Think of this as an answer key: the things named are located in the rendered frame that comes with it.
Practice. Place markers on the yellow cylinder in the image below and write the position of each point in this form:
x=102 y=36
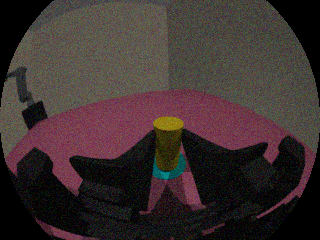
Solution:
x=168 y=140

